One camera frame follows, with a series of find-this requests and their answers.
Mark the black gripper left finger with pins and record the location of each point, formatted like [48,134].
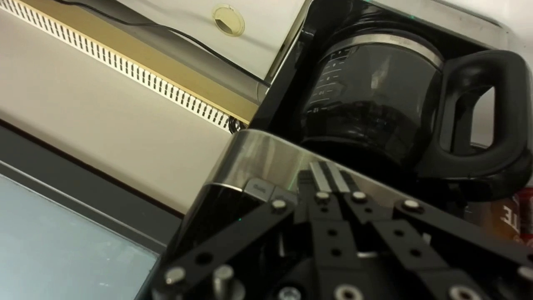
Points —
[324,234]

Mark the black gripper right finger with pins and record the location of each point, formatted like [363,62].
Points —
[409,239]

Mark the black steel drip coffee maker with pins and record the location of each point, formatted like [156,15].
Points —
[260,159]

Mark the red drink can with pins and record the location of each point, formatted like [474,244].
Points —
[508,217]

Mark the beige tape roll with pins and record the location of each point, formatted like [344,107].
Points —
[228,20]

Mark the grey framed window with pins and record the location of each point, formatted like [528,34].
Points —
[66,189]

